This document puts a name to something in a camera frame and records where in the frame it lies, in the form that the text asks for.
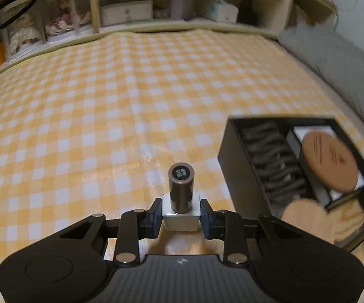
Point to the printed round wooden coaster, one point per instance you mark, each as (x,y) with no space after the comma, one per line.
(327,161)

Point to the nail polish bottle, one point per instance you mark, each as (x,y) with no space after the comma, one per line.
(182,192)

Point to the clear doll display case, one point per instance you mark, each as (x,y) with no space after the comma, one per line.
(65,15)

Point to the grey pillow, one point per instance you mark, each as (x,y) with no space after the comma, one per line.
(333,60)

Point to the yellow checked blanket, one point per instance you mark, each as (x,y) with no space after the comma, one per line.
(90,116)

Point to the clear bin with white items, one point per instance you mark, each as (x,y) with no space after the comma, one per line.
(24,34)

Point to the plain round wooden disc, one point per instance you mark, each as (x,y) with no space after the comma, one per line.
(302,210)

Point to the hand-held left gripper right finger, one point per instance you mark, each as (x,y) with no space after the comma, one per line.
(207,219)

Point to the patterned scrunchie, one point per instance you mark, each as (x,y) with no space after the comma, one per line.
(163,13)

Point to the white tissue box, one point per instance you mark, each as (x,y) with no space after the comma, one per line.
(221,11)

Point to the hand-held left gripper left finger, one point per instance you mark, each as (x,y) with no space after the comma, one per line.
(153,219)

